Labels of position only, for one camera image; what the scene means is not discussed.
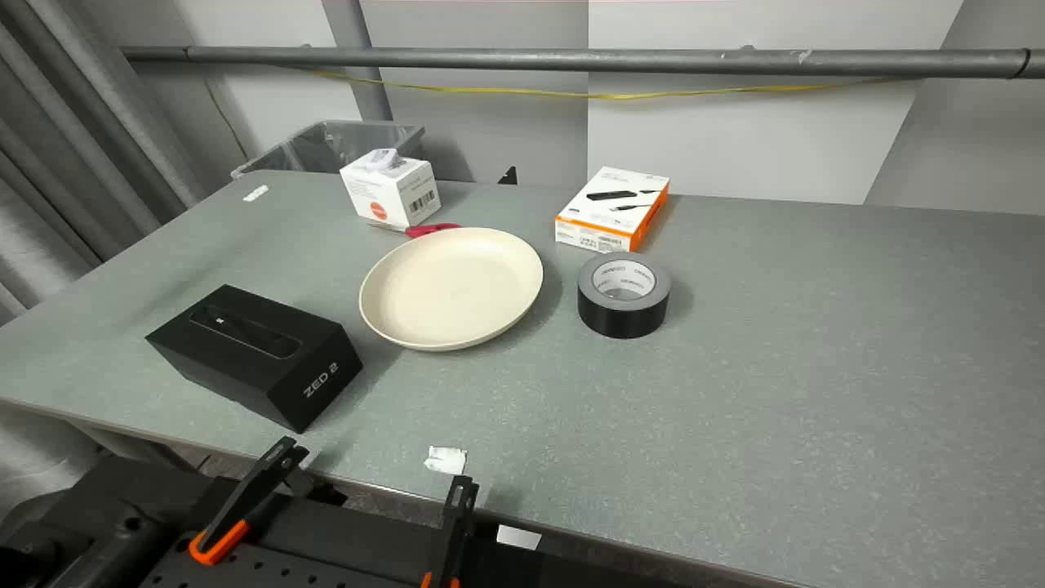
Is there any left orange black clamp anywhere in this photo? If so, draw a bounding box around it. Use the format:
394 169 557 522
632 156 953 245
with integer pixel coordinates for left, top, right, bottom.
186 436 308 568

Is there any white label on base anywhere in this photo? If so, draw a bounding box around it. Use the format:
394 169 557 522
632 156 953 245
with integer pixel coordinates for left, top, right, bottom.
496 524 541 552

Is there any red object behind plate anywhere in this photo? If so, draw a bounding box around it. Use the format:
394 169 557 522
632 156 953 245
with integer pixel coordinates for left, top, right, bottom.
406 221 461 238

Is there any black rectangular box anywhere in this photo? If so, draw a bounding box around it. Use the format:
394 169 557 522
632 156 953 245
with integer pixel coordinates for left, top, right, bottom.
148 283 362 431

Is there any black masking tape roll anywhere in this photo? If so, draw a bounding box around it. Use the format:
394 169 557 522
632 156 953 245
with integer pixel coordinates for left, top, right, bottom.
577 250 671 340

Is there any orange and white box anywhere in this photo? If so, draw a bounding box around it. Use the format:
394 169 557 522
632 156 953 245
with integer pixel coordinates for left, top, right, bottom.
552 165 668 253

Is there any white cube box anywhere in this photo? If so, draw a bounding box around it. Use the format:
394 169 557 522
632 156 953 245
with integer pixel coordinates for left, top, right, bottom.
340 145 442 233

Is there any orange black clamp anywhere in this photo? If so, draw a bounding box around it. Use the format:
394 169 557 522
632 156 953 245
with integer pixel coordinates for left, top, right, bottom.
419 473 480 588
186 436 308 568

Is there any grey metal pipe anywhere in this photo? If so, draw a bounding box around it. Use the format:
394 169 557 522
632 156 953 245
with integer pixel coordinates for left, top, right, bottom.
124 45 1045 82

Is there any right orange black clamp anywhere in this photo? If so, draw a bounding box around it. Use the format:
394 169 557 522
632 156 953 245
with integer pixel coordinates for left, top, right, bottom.
419 473 480 588

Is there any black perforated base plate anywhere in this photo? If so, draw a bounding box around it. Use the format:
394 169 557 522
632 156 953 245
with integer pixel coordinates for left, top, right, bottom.
137 493 661 588

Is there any yellow cable on wall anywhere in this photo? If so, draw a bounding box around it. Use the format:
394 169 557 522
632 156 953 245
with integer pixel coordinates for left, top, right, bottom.
302 68 909 106

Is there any white round plate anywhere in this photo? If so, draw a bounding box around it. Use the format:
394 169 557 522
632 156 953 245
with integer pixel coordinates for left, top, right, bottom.
355 228 544 353

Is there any white sticker near clamp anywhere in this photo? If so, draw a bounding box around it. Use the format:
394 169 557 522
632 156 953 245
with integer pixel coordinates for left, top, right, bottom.
425 446 466 473

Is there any small black object at wall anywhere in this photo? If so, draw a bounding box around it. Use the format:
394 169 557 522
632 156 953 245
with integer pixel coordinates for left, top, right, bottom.
496 165 518 187

